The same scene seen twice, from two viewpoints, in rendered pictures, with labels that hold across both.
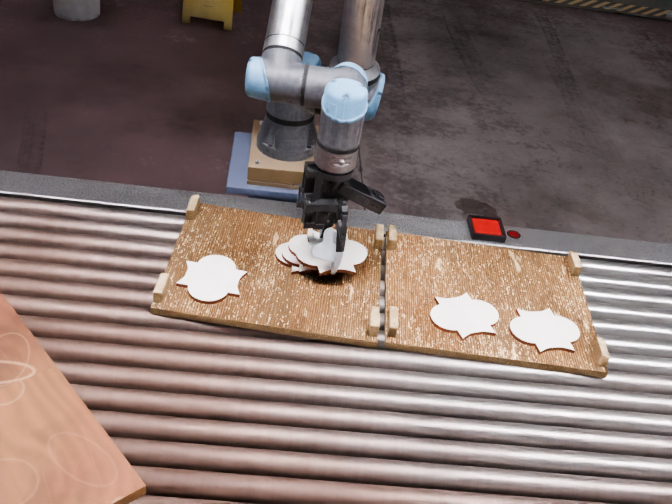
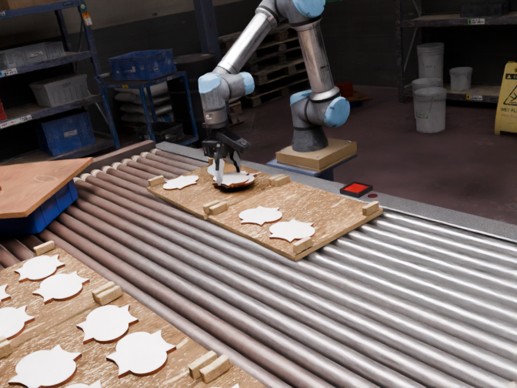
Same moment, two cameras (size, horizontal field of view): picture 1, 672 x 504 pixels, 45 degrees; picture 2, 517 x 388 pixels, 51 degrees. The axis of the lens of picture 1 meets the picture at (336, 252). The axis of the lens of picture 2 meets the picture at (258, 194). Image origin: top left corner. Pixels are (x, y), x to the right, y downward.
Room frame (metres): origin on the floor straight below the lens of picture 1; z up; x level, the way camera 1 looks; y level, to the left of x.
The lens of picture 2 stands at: (0.41, -1.52, 1.62)
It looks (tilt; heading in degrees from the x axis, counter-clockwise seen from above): 22 degrees down; 58
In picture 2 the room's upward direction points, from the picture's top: 9 degrees counter-clockwise
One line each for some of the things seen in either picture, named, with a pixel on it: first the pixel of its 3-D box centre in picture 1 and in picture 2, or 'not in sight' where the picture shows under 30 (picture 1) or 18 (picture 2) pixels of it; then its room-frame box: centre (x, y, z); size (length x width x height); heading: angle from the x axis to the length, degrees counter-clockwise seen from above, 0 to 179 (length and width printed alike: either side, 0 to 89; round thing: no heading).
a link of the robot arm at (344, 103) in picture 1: (342, 114); (211, 91); (1.27, 0.03, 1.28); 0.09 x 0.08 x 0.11; 1
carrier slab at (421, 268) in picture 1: (487, 298); (291, 215); (1.28, -0.31, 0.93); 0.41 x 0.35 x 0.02; 93
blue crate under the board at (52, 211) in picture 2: not in sight; (18, 204); (0.67, 0.48, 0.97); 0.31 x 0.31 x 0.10; 46
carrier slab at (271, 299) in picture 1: (276, 269); (215, 185); (1.26, 0.11, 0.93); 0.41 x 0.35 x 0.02; 92
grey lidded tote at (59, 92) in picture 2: not in sight; (61, 89); (1.89, 4.34, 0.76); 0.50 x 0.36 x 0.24; 13
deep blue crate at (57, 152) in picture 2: not in sight; (64, 131); (1.82, 4.37, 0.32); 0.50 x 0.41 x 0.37; 3
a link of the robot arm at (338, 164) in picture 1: (336, 156); (215, 115); (1.27, 0.03, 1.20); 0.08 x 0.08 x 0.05
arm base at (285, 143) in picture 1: (288, 127); (308, 135); (1.76, 0.16, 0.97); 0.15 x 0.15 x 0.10
